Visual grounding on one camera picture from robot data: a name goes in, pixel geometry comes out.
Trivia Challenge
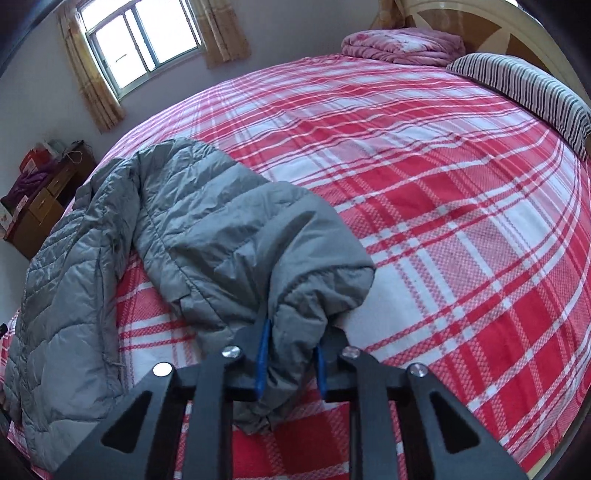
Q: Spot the purple cloth on desk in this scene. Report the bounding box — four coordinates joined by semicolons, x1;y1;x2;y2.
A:
1;166;54;214

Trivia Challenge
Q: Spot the red gift bag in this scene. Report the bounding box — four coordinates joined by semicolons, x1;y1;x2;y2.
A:
19;148;52;173

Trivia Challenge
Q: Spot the striped pillow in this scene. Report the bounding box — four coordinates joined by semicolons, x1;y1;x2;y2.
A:
447;53;590;161

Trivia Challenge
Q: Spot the pink folded quilt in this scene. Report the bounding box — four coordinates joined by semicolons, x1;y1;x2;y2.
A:
342;28;466;67

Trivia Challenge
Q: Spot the beige curtain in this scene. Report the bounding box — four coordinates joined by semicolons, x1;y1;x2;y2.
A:
190;0;252;69
57;1;125;133

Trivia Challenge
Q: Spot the wooden desk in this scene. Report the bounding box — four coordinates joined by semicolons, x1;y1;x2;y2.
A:
4;140;96;260

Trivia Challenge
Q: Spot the grey puffer jacket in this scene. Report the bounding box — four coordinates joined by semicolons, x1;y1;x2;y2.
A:
3;139;376;472

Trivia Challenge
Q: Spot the red plaid bed sheet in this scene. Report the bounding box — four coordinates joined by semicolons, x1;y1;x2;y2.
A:
0;54;591;480

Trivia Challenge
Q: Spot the right beige curtain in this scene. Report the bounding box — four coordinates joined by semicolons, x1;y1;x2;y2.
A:
190;0;252;69

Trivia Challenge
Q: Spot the left beige curtain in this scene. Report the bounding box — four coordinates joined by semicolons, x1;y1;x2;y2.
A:
57;1;125;133

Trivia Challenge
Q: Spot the window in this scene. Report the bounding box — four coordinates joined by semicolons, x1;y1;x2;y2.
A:
76;0;202;97

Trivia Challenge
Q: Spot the wooden headboard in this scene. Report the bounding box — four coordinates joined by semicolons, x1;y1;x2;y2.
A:
399;0;590;102

